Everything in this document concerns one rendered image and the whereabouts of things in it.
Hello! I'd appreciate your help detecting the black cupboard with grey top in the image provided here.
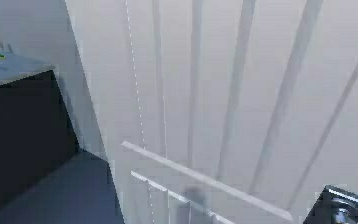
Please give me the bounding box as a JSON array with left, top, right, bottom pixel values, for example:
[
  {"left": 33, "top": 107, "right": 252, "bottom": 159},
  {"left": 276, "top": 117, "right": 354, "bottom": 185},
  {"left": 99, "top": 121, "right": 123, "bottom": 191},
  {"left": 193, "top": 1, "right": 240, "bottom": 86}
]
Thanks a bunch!
[{"left": 0, "top": 49, "right": 81, "bottom": 214}]

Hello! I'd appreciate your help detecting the white panelled room door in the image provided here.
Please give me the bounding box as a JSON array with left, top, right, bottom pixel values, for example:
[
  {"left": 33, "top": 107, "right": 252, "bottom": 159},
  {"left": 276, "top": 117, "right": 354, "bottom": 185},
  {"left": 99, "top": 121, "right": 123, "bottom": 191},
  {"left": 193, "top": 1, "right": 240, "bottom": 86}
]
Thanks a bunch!
[{"left": 64, "top": 0, "right": 358, "bottom": 224}]

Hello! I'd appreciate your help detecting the black shiny box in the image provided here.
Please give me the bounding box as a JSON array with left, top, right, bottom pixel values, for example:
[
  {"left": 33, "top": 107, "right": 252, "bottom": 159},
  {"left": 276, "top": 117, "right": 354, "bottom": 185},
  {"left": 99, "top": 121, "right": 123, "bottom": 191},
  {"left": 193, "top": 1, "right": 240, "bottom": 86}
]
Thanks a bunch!
[{"left": 302, "top": 184, "right": 358, "bottom": 224}]

